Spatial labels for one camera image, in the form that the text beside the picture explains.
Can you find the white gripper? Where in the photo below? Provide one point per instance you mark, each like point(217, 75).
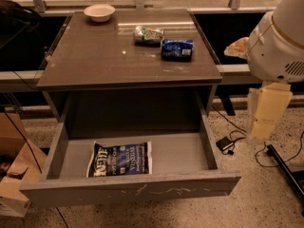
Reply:
point(275, 53)

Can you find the blue Kettle chip bag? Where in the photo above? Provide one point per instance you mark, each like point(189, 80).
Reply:
point(119, 160)

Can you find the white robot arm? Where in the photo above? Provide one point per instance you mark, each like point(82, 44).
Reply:
point(274, 52)

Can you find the blue snack bag on counter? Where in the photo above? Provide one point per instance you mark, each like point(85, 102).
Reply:
point(177, 50)

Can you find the open grey top drawer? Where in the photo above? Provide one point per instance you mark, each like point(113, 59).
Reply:
point(183, 165)

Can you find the grey cabinet counter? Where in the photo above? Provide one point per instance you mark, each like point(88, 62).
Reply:
point(99, 82)

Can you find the black bag on left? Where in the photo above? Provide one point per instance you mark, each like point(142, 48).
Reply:
point(14, 20)

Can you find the black power adapter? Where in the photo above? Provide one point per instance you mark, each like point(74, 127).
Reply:
point(224, 143)

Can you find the black stand base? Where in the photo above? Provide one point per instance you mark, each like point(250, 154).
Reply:
point(295, 178)

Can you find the white bowl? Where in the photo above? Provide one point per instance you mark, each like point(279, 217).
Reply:
point(99, 13)

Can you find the brown cardboard box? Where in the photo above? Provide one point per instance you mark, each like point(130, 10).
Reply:
point(22, 162)

